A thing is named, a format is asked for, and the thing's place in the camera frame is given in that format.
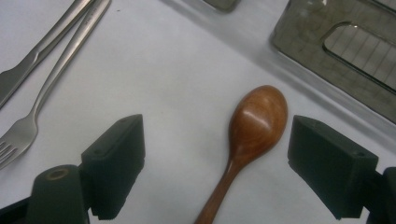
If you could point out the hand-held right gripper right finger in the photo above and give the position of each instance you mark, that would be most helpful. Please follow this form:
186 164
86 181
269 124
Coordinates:
330 168

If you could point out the brown wooden spoon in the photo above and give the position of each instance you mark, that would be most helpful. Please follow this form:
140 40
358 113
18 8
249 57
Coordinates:
255 124

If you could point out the metal fork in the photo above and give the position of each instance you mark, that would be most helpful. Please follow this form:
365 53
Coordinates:
23 130

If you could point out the smoky clear plastic bin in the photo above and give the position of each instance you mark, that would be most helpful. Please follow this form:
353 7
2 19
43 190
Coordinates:
222 3
299 34

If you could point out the metal table knife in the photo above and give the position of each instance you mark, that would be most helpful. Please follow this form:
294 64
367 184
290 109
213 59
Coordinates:
12 81

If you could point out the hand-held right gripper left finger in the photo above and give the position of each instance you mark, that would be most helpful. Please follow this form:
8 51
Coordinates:
115 168

